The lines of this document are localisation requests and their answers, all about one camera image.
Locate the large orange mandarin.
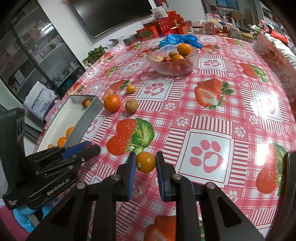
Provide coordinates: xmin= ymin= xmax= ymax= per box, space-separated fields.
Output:
xmin=103 ymin=94 xmax=121 ymax=113

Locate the yellow orange kumquat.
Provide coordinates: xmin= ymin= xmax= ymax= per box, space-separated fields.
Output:
xmin=136 ymin=152 xmax=156 ymax=174

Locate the orange with stem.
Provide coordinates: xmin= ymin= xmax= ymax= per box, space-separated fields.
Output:
xmin=66 ymin=127 xmax=74 ymax=138

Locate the grey white tray box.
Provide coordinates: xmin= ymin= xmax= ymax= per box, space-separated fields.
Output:
xmin=36 ymin=94 xmax=103 ymax=152

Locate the yellow cherry tomato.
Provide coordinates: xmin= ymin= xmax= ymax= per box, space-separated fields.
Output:
xmin=85 ymin=99 xmax=92 ymax=107

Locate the white printed bag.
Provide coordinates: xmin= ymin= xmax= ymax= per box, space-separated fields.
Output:
xmin=23 ymin=81 xmax=58 ymax=121

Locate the brown fruit near bowl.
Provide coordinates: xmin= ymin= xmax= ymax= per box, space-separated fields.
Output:
xmin=125 ymin=99 xmax=139 ymax=113

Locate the dark wooden chair back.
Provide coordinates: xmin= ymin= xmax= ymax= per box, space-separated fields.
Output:
xmin=266 ymin=151 xmax=296 ymax=240

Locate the small yellow kumquat far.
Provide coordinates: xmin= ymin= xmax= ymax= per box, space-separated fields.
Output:
xmin=126 ymin=84 xmax=136 ymax=94

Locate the green potted plant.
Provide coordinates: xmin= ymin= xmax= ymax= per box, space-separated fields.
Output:
xmin=82 ymin=46 xmax=107 ymax=67

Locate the glass display cabinet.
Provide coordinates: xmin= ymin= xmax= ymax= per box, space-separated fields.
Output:
xmin=1 ymin=1 xmax=85 ymax=102

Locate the strawberry pattern tablecloth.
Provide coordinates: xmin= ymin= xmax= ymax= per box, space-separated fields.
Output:
xmin=68 ymin=35 xmax=295 ymax=237

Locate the glass fruit bowl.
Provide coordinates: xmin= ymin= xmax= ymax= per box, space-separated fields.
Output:
xmin=147 ymin=44 xmax=200 ymax=76

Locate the blue plastic bag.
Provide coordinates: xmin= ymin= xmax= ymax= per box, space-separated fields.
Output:
xmin=159 ymin=34 xmax=203 ymax=49

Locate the red gift boxes stack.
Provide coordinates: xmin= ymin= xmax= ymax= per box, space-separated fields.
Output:
xmin=137 ymin=11 xmax=193 ymax=42

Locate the white sofa with clutter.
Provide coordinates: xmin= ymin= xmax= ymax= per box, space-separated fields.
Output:
xmin=258 ymin=20 xmax=295 ymax=69

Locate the black wall television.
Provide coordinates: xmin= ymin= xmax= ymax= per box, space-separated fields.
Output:
xmin=69 ymin=0 xmax=152 ymax=37

